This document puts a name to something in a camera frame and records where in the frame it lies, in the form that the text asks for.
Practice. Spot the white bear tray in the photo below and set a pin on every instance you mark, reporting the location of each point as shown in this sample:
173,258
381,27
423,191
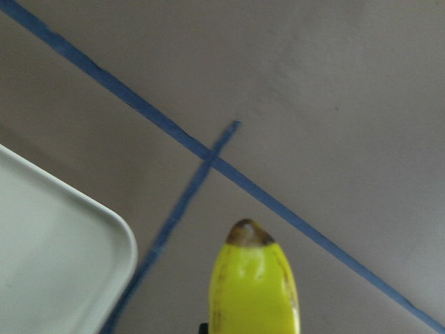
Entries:
65,258

